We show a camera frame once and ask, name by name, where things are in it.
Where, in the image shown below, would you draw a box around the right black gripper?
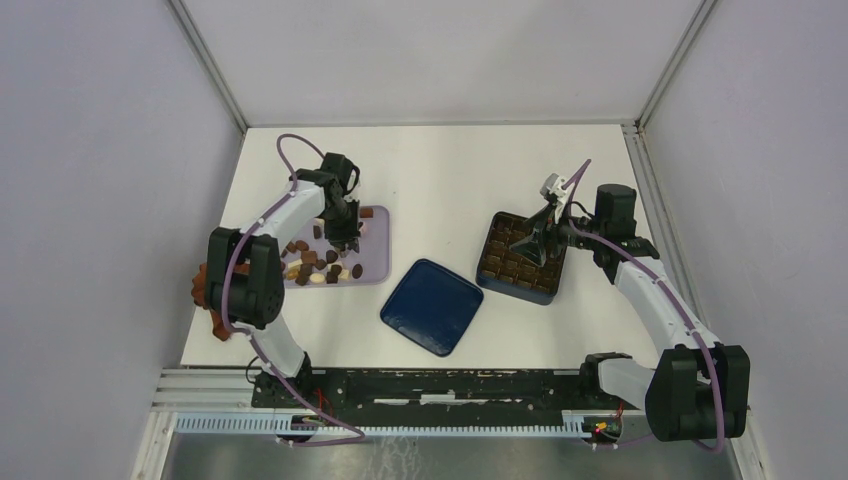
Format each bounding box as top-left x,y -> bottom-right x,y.
509,200 -> 605,267

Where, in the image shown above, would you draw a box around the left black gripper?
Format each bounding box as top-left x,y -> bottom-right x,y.
320,197 -> 361,254

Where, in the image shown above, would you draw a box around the pink tongs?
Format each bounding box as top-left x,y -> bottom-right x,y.
338,221 -> 365,258

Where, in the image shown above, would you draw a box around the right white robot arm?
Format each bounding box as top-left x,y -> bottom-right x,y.
509,174 -> 751,450

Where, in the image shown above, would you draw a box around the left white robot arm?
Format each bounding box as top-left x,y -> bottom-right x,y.
204,153 -> 361,408

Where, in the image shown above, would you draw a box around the purple chocolate tray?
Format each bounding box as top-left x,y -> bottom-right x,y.
281,205 -> 391,289

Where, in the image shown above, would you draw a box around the blue tin chocolate box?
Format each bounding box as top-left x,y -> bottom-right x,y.
475,211 -> 566,305

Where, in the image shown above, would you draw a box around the blue tin lid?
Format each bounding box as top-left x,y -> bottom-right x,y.
379,258 -> 484,358

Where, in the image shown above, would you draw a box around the brown crumpled cloth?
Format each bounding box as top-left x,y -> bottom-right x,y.
191,263 -> 231,342

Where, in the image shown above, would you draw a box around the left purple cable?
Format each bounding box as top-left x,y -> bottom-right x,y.
219,133 -> 367,449

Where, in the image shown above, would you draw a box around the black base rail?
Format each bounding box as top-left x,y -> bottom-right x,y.
250,368 -> 645,429

